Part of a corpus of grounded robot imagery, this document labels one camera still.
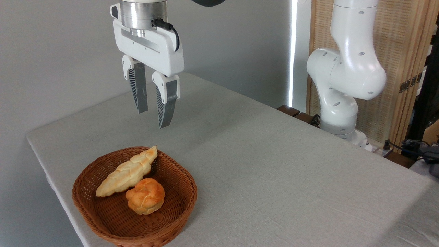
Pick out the grey tablecloth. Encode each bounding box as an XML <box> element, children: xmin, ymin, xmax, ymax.
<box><xmin>26</xmin><ymin>72</ymin><xmax>439</xmax><ymax>247</ymax></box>

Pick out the long braided bread loaf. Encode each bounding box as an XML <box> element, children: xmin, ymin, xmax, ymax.
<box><xmin>96</xmin><ymin>146</ymin><xmax>158</xmax><ymax>197</ymax></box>

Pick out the black vertical stand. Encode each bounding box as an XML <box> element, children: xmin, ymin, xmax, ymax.
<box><xmin>408</xmin><ymin>15</ymin><xmax>439</xmax><ymax>141</ymax></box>

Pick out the black cable bundle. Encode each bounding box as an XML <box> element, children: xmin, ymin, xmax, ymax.
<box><xmin>383</xmin><ymin>139</ymin><xmax>439</xmax><ymax>162</ymax></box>

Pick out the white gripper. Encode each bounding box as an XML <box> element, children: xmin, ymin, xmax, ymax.
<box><xmin>113</xmin><ymin>19</ymin><xmax>185</xmax><ymax>129</ymax></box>

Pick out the bamboo folding screen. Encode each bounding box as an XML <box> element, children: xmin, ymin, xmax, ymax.
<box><xmin>309</xmin><ymin>0</ymin><xmax>439</xmax><ymax>149</ymax></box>

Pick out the brown wicker basket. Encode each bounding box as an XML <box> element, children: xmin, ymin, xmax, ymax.
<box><xmin>72</xmin><ymin>146</ymin><xmax>198</xmax><ymax>247</ymax></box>

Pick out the grey fabric object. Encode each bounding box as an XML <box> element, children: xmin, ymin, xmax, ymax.
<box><xmin>418</xmin><ymin>146</ymin><xmax>439</xmax><ymax>178</ymax></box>

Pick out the dark metal screen hinge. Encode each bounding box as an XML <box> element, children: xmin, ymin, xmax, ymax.
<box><xmin>399</xmin><ymin>73</ymin><xmax>423</xmax><ymax>94</ymax></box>

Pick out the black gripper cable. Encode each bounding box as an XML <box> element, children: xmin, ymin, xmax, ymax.
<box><xmin>153</xmin><ymin>18</ymin><xmax>180</xmax><ymax>52</ymax></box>

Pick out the dark brown wooden block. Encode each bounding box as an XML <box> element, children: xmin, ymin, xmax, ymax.
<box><xmin>294</xmin><ymin>112</ymin><xmax>320</xmax><ymax>128</ymax></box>
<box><xmin>276</xmin><ymin>105</ymin><xmax>300</xmax><ymax>117</ymax></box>

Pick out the round braided bread bun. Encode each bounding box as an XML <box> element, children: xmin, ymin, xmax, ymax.
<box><xmin>125</xmin><ymin>178</ymin><xmax>166</xmax><ymax>215</ymax></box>

